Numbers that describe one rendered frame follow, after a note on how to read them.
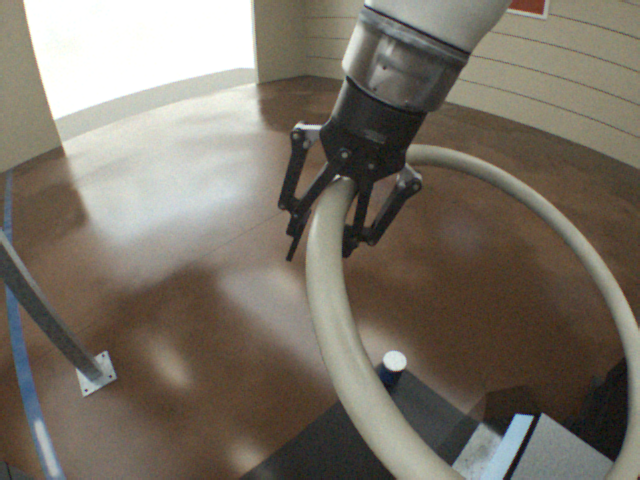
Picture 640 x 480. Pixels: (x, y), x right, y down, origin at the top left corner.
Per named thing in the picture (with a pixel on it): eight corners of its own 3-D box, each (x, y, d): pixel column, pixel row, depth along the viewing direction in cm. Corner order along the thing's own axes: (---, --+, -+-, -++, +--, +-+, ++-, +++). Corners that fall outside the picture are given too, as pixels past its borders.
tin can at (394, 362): (404, 379, 133) (410, 365, 125) (385, 387, 130) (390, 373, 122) (394, 362, 140) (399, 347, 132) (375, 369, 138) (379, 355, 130)
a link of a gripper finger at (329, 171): (356, 155, 27) (342, 146, 27) (296, 226, 35) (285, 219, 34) (361, 137, 30) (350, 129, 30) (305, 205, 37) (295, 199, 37)
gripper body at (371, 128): (332, 81, 21) (299, 177, 28) (437, 128, 22) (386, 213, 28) (349, 62, 27) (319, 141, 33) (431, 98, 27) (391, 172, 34)
